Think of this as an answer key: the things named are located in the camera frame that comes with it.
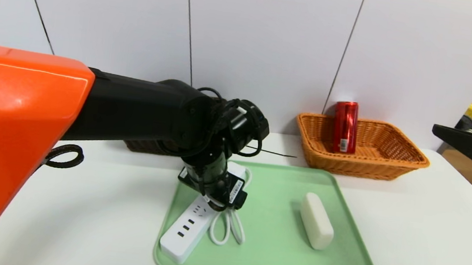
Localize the light green plastic tray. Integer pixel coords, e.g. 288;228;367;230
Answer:
152;152;389;265

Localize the orange wicker basket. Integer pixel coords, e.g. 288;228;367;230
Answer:
292;111;434;185

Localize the white soap bar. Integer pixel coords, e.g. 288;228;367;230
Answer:
297;191;339;252

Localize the white power strip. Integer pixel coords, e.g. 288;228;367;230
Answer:
157;154;249;265

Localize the red drink can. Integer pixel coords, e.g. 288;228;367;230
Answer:
332;100;361;155

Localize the white power strip cord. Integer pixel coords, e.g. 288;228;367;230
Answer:
207;165;253;248

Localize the dark brown wicker basket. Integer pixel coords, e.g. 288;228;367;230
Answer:
123;136;187;158

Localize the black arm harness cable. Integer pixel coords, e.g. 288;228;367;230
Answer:
41;141;86;172

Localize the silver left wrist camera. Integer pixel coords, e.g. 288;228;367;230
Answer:
231;106;251;130

